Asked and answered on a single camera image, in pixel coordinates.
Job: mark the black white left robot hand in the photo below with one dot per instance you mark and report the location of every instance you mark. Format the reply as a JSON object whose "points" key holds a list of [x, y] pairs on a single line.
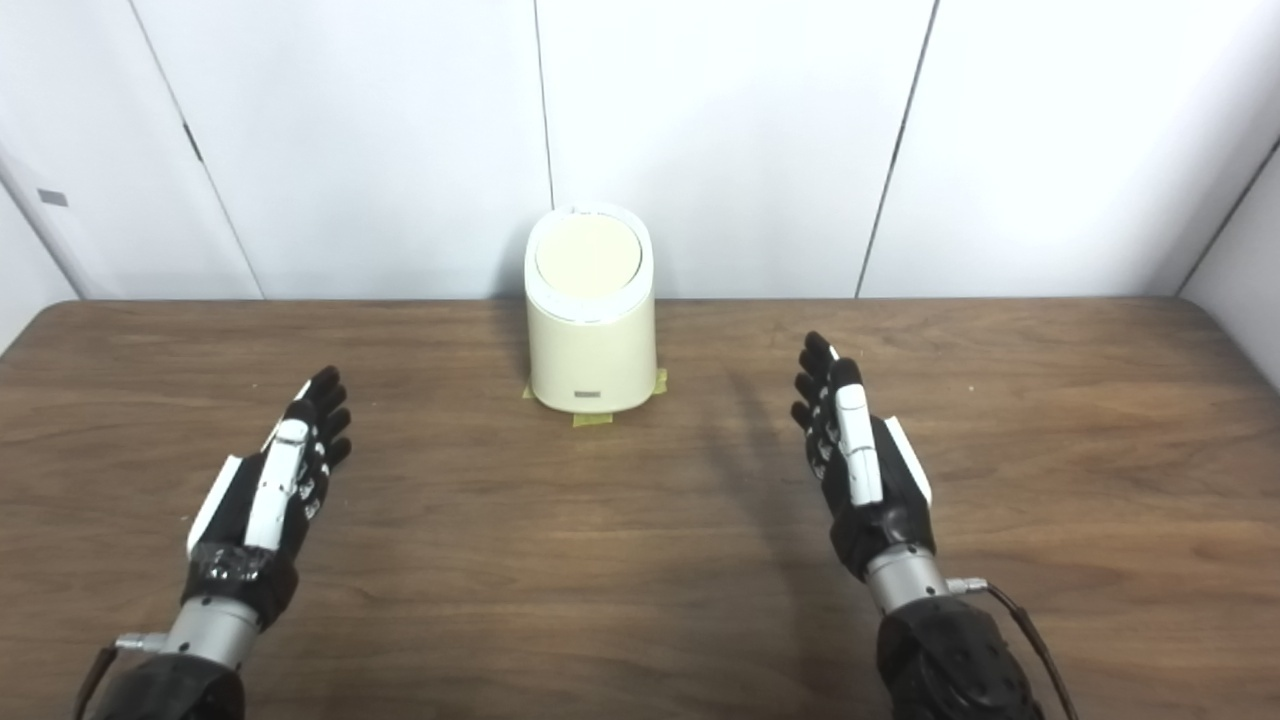
{"points": [[255, 520]]}

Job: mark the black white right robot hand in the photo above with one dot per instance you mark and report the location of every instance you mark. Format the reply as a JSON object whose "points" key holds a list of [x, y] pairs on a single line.
{"points": [[875, 500]]}

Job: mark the round cream bin lid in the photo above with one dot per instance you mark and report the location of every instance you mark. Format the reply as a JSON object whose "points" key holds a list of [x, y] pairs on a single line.
{"points": [[588, 255]]}

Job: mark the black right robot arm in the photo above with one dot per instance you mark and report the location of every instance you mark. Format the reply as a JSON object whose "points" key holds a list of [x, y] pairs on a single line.
{"points": [[950, 660]]}

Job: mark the cream-colored bin body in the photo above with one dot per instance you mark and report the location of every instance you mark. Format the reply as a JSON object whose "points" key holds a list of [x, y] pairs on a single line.
{"points": [[592, 360]]}

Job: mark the small grey wall label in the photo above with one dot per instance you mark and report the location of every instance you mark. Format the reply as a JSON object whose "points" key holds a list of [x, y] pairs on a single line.
{"points": [[52, 197]]}

